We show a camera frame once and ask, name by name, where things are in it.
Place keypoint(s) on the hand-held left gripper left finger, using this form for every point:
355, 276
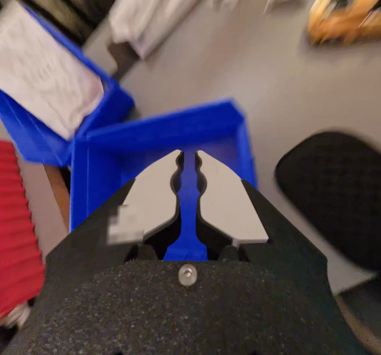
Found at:
157, 188

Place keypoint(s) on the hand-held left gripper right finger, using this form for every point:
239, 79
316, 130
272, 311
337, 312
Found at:
229, 206

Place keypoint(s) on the blue plastic storage bin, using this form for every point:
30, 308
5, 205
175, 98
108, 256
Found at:
148, 134
113, 104

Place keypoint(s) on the orange lego car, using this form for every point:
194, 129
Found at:
342, 24

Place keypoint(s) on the red plastic storage bin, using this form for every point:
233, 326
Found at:
15, 227

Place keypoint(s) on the white paper bags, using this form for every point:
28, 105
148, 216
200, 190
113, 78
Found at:
44, 72

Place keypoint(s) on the white paper sheets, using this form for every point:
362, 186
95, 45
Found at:
154, 9

